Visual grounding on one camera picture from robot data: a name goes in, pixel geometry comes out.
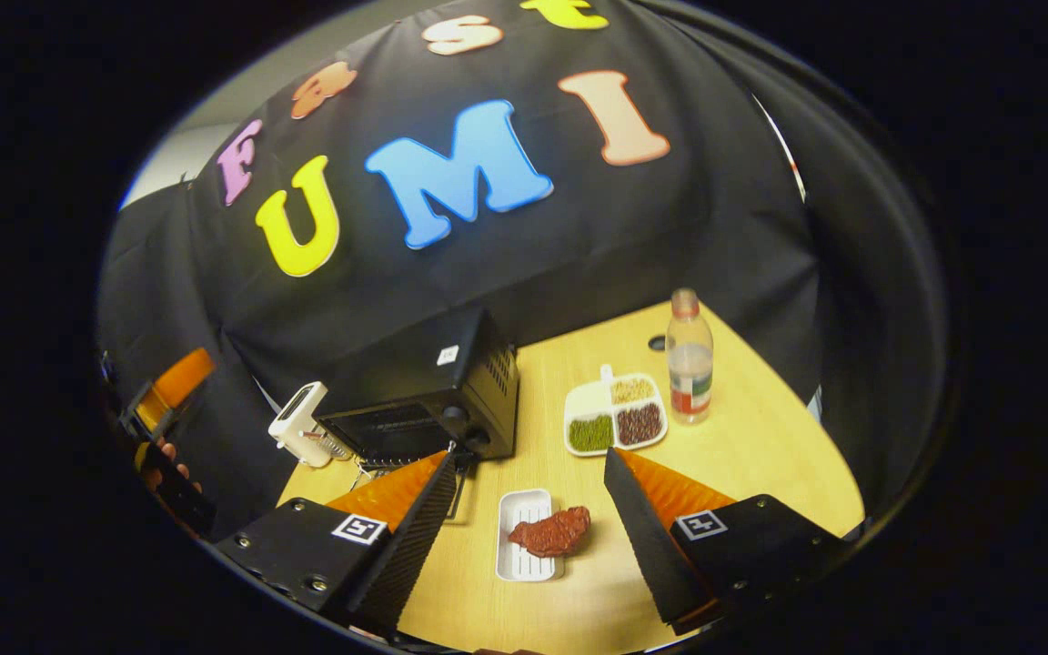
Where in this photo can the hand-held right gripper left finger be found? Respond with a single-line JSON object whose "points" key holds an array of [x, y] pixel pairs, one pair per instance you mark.
{"points": [[415, 546]]}

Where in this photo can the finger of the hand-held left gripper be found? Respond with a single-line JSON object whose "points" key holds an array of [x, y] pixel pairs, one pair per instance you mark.
{"points": [[183, 377]]}

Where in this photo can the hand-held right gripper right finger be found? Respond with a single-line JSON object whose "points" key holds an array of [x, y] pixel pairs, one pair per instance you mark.
{"points": [[642, 546]]}

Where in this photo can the red meat piece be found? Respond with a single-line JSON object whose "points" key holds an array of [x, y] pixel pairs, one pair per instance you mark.
{"points": [[553, 532]]}

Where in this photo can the black electric oven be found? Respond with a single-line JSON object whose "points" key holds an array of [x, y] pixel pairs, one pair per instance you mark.
{"points": [[424, 364]]}

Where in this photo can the white rectangular plate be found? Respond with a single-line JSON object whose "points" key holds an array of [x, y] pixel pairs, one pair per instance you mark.
{"points": [[524, 566]]}

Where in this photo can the white toaster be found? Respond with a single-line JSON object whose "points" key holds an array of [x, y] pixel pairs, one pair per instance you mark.
{"points": [[297, 418]]}

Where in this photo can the white divided bean dish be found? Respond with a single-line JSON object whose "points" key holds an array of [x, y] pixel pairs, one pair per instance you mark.
{"points": [[589, 433]]}

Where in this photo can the clear plastic bottle red label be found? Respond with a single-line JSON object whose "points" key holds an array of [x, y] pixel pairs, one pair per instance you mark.
{"points": [[690, 364]]}

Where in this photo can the black backdrop cloth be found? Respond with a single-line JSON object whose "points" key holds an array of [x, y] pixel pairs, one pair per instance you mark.
{"points": [[579, 246]]}

